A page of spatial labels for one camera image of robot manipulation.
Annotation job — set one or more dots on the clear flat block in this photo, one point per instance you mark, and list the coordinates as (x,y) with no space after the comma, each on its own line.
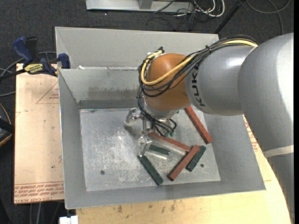
(156,156)
(175,149)

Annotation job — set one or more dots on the grey metal bin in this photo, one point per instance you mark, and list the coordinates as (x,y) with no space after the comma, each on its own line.
(105,148)

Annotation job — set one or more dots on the dark green flat block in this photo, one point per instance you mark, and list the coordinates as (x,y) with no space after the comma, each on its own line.
(160,149)
(151,170)
(196,158)

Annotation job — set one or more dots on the red-brown flat block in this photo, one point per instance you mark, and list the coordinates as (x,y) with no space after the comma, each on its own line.
(184,162)
(198,125)
(171,142)

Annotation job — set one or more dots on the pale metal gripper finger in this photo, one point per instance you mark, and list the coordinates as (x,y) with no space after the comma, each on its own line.
(143,143)
(131,119)

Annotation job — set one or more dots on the brown cardboard board red print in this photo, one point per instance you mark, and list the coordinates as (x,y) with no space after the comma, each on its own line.
(37,136)

